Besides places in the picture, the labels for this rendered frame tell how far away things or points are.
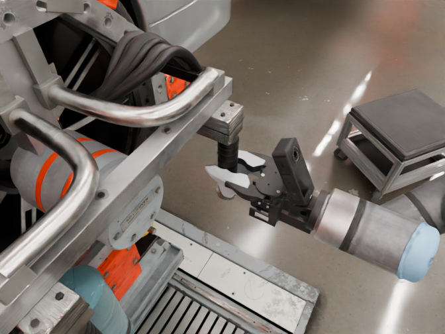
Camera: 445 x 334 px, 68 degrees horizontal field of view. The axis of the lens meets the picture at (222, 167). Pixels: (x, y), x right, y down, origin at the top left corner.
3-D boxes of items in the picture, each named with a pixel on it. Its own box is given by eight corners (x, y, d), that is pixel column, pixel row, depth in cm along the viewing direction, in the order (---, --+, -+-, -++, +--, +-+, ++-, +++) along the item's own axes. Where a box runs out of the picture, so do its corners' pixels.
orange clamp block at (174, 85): (142, 95, 75) (165, 76, 80) (170, 105, 73) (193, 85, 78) (136, 67, 70) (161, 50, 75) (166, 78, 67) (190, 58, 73)
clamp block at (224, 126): (197, 111, 58) (196, 86, 54) (243, 128, 55) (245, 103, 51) (181, 128, 55) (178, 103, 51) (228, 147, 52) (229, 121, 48)
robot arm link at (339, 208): (348, 229, 47) (365, 184, 53) (316, 215, 49) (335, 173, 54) (333, 258, 54) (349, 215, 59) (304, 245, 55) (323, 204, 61)
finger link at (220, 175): (200, 195, 61) (247, 209, 59) (198, 173, 57) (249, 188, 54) (206, 182, 63) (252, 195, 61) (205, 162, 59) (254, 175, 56)
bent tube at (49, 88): (126, 53, 56) (110, -14, 48) (225, 86, 49) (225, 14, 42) (42, 109, 46) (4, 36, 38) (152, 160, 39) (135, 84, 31)
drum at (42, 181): (86, 162, 66) (60, 106, 55) (172, 206, 59) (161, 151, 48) (27, 213, 58) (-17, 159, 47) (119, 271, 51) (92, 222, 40)
